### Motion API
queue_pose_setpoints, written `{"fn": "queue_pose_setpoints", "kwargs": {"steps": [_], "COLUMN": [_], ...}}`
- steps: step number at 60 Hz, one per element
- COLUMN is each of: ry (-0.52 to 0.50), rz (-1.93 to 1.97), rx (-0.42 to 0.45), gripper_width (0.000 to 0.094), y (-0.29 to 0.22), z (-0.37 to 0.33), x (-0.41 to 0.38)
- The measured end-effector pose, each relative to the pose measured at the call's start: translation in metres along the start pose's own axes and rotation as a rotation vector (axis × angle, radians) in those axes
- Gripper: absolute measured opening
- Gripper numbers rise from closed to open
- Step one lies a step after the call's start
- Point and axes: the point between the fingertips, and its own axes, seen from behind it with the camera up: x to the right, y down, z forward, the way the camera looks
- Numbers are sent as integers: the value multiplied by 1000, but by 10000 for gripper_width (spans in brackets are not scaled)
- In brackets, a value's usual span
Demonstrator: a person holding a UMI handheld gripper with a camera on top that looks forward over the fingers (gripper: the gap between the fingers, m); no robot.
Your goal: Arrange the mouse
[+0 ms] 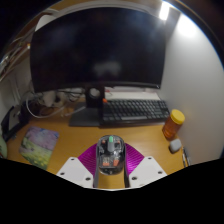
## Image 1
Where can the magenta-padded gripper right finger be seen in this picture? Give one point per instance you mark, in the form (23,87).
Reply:
(146,170)

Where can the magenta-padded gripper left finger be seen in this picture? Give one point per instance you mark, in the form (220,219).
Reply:
(75,170)

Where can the transparent computer mouse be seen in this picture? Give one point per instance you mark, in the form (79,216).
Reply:
(110,155)

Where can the floral print mouse pad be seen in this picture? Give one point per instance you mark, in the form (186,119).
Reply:
(38,146)

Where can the white earbuds case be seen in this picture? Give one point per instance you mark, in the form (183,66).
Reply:
(175,145)

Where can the pens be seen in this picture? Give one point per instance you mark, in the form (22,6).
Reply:
(186,157)

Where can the orange jar with yellow lid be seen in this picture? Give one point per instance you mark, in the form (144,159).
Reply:
(172,125)

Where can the black keyboard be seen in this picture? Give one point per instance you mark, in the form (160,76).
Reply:
(135,111)

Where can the white power strip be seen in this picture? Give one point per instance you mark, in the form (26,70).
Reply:
(50,98)

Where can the black computer monitor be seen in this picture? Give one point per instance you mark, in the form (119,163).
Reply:
(96,46)

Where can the white light bar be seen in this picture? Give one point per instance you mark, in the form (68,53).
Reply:
(164,10)

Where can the wooden wall shelf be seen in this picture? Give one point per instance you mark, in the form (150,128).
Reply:
(13,56)

